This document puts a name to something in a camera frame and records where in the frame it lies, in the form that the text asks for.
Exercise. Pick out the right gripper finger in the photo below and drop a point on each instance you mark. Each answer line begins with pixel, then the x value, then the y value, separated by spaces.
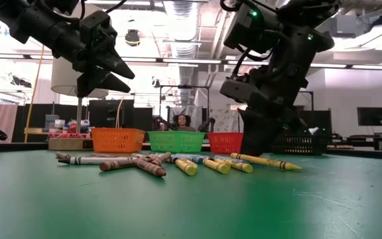
pixel 290 126
pixel 257 132

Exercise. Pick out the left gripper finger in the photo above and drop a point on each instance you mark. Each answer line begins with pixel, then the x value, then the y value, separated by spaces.
pixel 113 63
pixel 98 83

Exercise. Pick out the yellow crayon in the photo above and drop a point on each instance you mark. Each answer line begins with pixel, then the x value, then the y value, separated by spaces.
pixel 264 161
pixel 186 166
pixel 239 166
pixel 217 166

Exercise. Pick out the blue crayon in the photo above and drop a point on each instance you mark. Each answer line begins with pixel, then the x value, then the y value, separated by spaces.
pixel 227 158
pixel 191 158

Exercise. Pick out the brown crayon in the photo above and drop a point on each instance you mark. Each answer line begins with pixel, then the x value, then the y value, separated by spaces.
pixel 63 155
pixel 161 158
pixel 151 168
pixel 111 155
pixel 118 165

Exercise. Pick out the white crayon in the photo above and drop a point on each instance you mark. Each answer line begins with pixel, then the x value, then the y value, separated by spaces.
pixel 95 160

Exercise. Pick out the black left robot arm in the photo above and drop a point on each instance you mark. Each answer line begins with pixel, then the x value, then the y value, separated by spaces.
pixel 28 23

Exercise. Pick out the black plastic basket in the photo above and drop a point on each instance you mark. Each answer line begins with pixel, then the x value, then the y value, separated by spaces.
pixel 300 146

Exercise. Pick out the black flat screen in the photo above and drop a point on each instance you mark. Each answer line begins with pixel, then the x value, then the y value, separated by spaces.
pixel 320 121

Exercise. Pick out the black ceiling dome fixture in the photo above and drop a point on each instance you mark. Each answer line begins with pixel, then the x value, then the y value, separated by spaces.
pixel 132 38

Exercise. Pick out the red plastic basket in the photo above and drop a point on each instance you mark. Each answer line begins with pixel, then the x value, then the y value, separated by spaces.
pixel 224 142

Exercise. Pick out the metal lamp pole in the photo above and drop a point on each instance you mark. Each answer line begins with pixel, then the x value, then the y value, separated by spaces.
pixel 79 116

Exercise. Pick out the small pink block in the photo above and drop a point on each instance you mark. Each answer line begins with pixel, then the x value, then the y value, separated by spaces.
pixel 53 135
pixel 83 135
pixel 66 135

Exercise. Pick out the grey plastic container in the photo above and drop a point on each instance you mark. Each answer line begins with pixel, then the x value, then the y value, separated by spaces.
pixel 51 122

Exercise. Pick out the orange plastic basket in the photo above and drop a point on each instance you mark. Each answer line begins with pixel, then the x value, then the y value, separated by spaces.
pixel 118 141

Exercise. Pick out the round wooden pink dish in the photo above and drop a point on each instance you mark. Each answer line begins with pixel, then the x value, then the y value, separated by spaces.
pixel 68 143

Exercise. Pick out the person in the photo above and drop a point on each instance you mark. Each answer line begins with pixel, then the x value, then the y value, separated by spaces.
pixel 182 123

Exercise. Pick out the black desk monitor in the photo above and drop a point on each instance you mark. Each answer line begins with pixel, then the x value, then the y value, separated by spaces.
pixel 371 116

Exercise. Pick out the green plastic basket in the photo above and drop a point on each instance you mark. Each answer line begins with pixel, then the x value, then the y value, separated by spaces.
pixel 176 142

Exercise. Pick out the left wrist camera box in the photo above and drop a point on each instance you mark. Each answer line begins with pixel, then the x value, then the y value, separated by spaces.
pixel 98 28

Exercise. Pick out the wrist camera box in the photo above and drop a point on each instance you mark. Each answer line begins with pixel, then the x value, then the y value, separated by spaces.
pixel 239 91
pixel 98 28

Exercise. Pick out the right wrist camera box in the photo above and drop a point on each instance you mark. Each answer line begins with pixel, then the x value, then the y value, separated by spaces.
pixel 239 91

